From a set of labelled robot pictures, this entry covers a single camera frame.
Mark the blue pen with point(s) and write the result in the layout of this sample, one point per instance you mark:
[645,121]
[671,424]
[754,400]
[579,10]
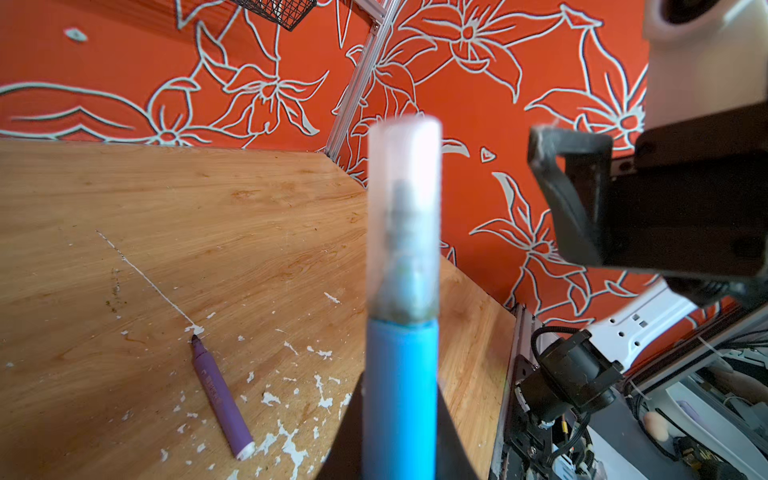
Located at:
[399,439]

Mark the purple pen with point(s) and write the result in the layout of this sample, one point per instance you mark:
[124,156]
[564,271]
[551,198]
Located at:
[222,402]

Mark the black wire basket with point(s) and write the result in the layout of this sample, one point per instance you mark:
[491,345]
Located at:
[285,13]

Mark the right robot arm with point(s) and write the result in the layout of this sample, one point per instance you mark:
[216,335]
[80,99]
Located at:
[623,335]

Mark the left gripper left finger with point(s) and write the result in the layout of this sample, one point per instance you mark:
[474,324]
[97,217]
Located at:
[344,460]

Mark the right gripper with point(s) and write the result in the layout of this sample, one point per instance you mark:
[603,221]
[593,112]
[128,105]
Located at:
[693,211]

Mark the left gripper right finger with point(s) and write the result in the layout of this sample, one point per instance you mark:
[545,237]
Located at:
[452,461]

